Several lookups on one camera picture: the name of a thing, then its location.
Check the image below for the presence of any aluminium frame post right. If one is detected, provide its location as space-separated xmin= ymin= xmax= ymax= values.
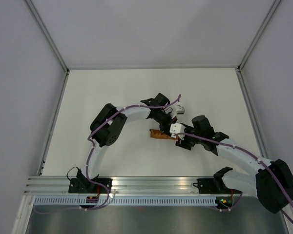
xmin=237 ymin=0 xmax=282 ymax=71

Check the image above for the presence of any aluminium front rail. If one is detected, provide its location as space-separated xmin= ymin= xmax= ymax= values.
xmin=24 ymin=175 xmax=290 ymax=196

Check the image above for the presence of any aluminium frame post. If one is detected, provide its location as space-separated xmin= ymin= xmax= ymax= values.
xmin=237 ymin=0 xmax=282 ymax=71
xmin=23 ymin=0 xmax=69 ymax=74

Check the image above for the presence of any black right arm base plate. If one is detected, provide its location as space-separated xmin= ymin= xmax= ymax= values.
xmin=192 ymin=178 xmax=241 ymax=195

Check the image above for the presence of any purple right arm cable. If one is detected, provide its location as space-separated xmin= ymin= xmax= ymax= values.
xmin=173 ymin=133 xmax=293 ymax=230

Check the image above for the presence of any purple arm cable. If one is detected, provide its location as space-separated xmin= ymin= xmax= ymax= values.
xmin=173 ymin=133 xmax=293 ymax=230
xmin=34 ymin=94 xmax=182 ymax=215

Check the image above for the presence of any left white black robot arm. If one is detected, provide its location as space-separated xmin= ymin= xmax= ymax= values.
xmin=69 ymin=93 xmax=181 ymax=193

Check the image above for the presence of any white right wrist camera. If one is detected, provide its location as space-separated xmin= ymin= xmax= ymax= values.
xmin=169 ymin=123 xmax=186 ymax=140

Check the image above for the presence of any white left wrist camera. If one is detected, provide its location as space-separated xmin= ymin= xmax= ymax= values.
xmin=174 ymin=105 xmax=185 ymax=116

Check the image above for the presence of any orange-brown cloth napkin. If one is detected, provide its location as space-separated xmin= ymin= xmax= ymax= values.
xmin=149 ymin=129 xmax=179 ymax=140

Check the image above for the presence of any white slotted cable duct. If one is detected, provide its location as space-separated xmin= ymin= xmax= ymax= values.
xmin=34 ymin=195 xmax=217 ymax=206

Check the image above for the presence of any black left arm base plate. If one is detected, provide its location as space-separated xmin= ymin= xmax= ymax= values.
xmin=68 ymin=178 xmax=112 ymax=194

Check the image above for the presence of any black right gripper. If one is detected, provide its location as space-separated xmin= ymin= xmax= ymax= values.
xmin=175 ymin=124 xmax=203 ymax=151

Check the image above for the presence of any aluminium right side rail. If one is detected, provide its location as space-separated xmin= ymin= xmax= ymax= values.
xmin=235 ymin=68 xmax=271 ymax=159

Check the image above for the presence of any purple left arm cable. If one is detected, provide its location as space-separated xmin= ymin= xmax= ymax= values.
xmin=34 ymin=94 xmax=182 ymax=215

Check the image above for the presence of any aluminium frame post left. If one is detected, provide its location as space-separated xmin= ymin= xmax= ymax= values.
xmin=23 ymin=0 xmax=69 ymax=74

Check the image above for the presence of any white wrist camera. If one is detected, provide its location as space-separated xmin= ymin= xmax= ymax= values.
xmin=174 ymin=105 xmax=185 ymax=116
xmin=169 ymin=123 xmax=186 ymax=140

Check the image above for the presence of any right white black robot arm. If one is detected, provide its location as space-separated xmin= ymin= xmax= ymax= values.
xmin=169 ymin=116 xmax=293 ymax=214

